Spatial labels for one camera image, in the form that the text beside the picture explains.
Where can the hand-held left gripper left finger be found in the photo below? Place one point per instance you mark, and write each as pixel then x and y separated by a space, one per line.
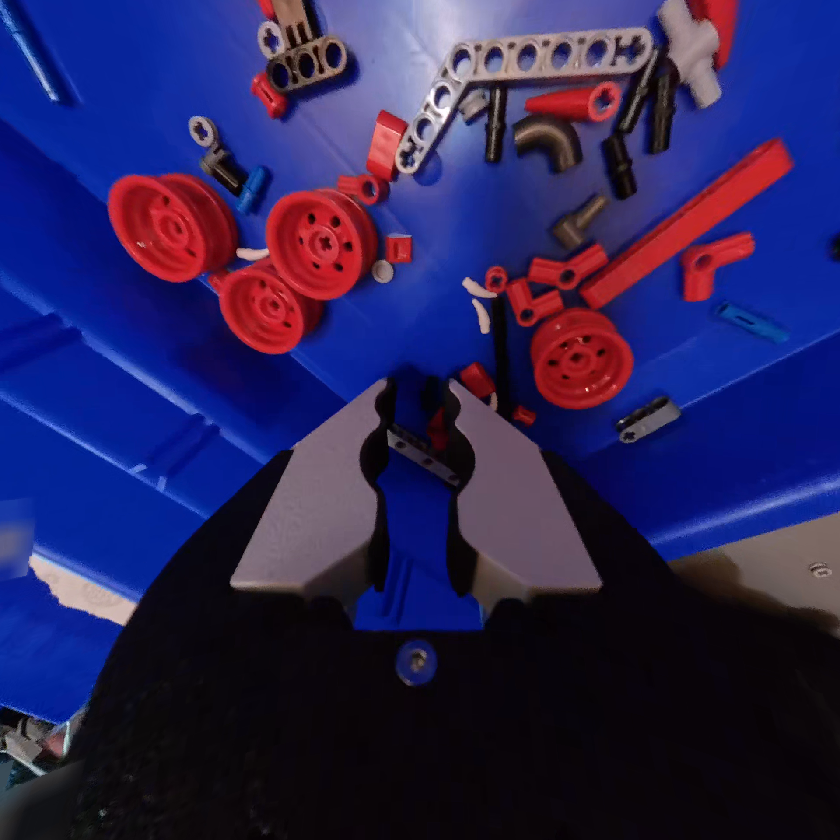
pixel 308 525

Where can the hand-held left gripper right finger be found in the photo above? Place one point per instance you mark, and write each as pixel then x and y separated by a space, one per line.
pixel 531 525

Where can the blue plastic bin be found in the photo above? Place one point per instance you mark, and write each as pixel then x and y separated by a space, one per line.
pixel 52 656
pixel 98 394

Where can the red toy wheel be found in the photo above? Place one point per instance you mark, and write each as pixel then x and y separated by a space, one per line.
pixel 581 361
pixel 269 308
pixel 164 229
pixel 321 243

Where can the dark grey toy elbow pipe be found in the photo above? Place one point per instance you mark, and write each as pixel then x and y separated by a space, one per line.
pixel 544 134

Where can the grey straight toy beam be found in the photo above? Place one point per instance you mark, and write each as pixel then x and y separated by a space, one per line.
pixel 420 456

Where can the red small toy connector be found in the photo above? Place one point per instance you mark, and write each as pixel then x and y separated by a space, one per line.
pixel 269 95
pixel 438 426

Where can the grey short toy beam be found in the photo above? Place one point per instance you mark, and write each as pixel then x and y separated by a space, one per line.
pixel 649 420

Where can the black toy axle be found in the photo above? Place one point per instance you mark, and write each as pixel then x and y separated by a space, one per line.
pixel 502 354

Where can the red toy axle connector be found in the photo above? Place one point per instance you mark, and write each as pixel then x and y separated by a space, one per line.
pixel 544 305
pixel 577 262

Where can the red toy bush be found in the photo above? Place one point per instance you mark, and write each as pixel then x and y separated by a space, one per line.
pixel 488 283

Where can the grey round toy stud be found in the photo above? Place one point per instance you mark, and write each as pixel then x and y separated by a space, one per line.
pixel 383 271

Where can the blue long toy pin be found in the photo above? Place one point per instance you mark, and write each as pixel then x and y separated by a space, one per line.
pixel 751 321

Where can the red angled toy connector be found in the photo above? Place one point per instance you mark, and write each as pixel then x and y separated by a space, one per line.
pixel 699 272

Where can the dark grey toy connector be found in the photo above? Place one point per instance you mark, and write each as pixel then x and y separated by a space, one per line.
pixel 577 223

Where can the red long toy beam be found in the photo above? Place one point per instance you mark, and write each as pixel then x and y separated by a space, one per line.
pixel 689 223

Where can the red toy bush connector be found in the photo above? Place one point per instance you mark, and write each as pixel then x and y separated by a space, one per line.
pixel 351 185

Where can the clear plastic bag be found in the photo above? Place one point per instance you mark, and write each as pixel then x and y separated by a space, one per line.
pixel 33 748

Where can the black toy connector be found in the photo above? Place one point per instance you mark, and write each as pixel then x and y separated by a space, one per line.
pixel 223 169

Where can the red curved toy brick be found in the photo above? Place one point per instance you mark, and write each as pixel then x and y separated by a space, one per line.
pixel 384 148

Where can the red toy cone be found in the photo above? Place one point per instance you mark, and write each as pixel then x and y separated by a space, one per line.
pixel 558 102

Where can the grey bent toy beam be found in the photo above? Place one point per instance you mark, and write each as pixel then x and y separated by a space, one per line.
pixel 543 55

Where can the pale grey toy axle connector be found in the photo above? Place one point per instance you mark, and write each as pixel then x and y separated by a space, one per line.
pixel 689 46

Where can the grey T-shaped toy beam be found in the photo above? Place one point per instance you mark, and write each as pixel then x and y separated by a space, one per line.
pixel 295 16

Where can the red curved toy panel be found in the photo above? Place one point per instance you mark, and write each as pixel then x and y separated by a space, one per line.
pixel 718 26

